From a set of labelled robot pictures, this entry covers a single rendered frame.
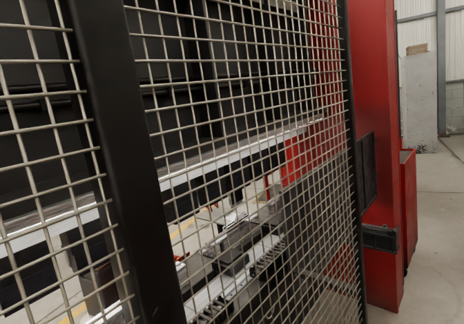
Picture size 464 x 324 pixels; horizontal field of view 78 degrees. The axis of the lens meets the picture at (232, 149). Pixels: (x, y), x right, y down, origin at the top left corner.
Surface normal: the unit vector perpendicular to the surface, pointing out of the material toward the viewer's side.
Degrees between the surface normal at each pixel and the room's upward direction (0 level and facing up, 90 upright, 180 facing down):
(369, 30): 90
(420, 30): 90
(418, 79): 90
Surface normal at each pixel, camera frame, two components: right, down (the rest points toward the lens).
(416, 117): -0.43, 0.23
